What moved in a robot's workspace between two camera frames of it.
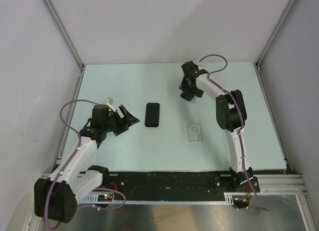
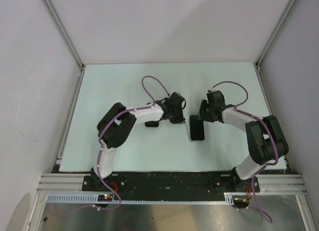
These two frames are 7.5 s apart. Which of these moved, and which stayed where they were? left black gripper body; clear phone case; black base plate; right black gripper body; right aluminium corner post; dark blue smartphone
Moved: dark blue smartphone; right black gripper body; left black gripper body
Stayed: black base plate; clear phone case; right aluminium corner post
